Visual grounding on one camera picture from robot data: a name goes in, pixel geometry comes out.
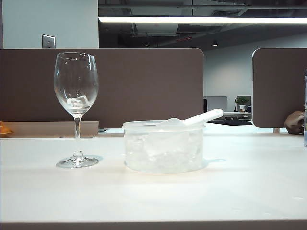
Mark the white plastic ice shovel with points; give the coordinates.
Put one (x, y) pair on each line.
(201, 118)

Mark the clear ice cubes portion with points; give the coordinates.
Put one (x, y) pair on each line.
(77, 101)

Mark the ice cubes pile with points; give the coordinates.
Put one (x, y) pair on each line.
(165, 151)

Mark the clear wine glass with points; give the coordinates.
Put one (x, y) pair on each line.
(76, 112)

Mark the wide brown desk partition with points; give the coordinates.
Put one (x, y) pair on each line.
(144, 86)

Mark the clear round plastic container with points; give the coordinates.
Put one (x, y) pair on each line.
(134, 148)

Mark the grey background desk screen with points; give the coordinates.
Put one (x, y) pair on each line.
(217, 103)

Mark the white background desk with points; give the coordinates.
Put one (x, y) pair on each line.
(236, 115)

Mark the green potted plant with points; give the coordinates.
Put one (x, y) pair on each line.
(242, 101)

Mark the long ceiling light strip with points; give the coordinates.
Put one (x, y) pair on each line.
(192, 19)

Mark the beige partition foot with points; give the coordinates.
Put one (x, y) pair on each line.
(276, 130)

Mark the narrow brown desk partition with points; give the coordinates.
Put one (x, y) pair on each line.
(278, 88)

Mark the brown crumpled bag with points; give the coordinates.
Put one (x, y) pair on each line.
(294, 122)

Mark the orange round object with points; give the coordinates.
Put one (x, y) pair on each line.
(4, 129)

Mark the clear plastic bottle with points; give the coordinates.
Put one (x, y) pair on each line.
(305, 115)

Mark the grey wall switch plate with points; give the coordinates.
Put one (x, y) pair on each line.
(48, 41)

